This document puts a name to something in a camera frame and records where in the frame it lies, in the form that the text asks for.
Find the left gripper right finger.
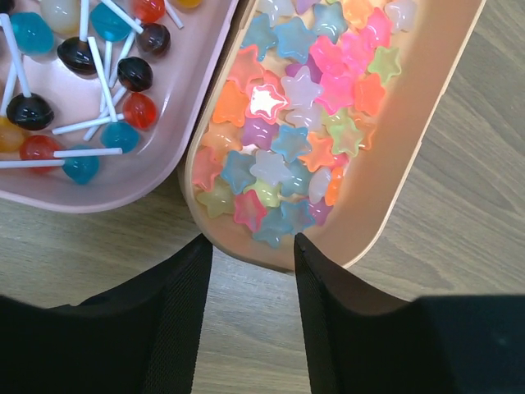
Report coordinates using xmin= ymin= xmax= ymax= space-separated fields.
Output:
xmin=294 ymin=234 xmax=524 ymax=393

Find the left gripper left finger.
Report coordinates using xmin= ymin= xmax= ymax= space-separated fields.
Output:
xmin=1 ymin=236 xmax=212 ymax=393

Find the orange tray of star candies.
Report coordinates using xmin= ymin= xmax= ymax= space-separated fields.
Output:
xmin=180 ymin=1 xmax=484 ymax=272

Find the pink tray of lollipops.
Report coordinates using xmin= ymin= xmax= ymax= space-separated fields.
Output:
xmin=1 ymin=1 xmax=251 ymax=213

